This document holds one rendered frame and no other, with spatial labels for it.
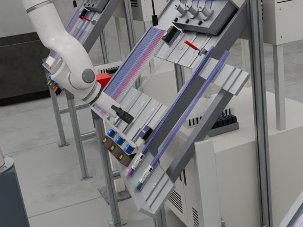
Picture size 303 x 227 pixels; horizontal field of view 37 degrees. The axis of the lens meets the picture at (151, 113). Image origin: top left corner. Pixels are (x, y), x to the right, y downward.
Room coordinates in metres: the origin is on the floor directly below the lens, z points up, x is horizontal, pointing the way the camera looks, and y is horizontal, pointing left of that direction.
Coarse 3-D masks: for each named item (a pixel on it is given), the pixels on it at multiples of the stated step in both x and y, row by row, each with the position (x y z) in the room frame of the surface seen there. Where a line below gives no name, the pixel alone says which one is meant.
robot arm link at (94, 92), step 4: (96, 84) 1.48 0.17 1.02; (100, 84) 1.50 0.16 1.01; (96, 88) 1.47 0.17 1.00; (100, 88) 1.48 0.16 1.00; (92, 92) 1.46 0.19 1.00; (96, 92) 1.47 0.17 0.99; (88, 96) 1.46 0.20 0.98; (92, 96) 1.46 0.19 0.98; (84, 100) 1.47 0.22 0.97; (88, 100) 1.47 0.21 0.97
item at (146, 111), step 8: (128, 96) 1.98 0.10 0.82; (136, 96) 1.91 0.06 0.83; (144, 96) 1.86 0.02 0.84; (120, 104) 1.98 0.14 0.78; (136, 104) 1.86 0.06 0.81; (144, 104) 1.80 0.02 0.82; (152, 104) 1.75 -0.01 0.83; (160, 104) 1.70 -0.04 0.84; (128, 112) 1.87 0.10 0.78; (136, 112) 1.81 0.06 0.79; (144, 112) 1.76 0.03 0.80; (152, 112) 1.71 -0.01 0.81; (160, 112) 1.66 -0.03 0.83; (112, 120) 1.93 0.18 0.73; (120, 120) 1.86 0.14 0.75; (136, 120) 1.76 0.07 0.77; (144, 120) 1.71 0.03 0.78; (152, 120) 1.66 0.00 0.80; (120, 128) 1.82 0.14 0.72; (128, 128) 1.75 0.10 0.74; (136, 128) 1.71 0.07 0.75; (128, 136) 1.72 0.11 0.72; (136, 136) 1.67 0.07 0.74; (136, 144) 1.63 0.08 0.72
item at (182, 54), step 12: (168, 12) 2.31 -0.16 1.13; (168, 24) 2.20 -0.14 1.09; (192, 36) 1.91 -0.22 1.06; (204, 36) 1.83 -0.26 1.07; (216, 36) 1.75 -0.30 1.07; (168, 48) 2.01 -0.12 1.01; (180, 48) 1.92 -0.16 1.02; (192, 48) 1.83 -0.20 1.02; (168, 60) 1.93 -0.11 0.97; (180, 60) 1.84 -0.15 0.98; (192, 60) 1.76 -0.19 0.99
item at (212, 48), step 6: (210, 48) 1.44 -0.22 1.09; (210, 54) 1.44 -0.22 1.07; (204, 60) 1.43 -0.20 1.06; (198, 66) 1.43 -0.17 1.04; (198, 72) 1.42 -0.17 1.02; (192, 78) 1.42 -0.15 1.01; (186, 84) 1.42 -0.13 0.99; (186, 90) 1.41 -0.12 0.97; (180, 96) 1.41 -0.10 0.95; (174, 102) 1.41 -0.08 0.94; (174, 108) 1.40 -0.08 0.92; (168, 114) 1.40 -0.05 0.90; (162, 120) 1.40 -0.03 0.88; (162, 126) 1.39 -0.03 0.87; (156, 132) 1.39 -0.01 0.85; (150, 138) 1.39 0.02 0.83; (150, 144) 1.38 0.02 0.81; (144, 150) 1.38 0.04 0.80; (132, 168) 1.36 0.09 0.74
